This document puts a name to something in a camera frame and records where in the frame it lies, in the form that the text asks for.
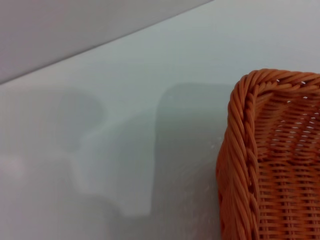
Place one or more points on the orange woven plastic basket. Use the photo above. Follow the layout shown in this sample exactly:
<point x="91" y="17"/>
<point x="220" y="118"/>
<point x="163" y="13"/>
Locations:
<point x="287" y="175"/>

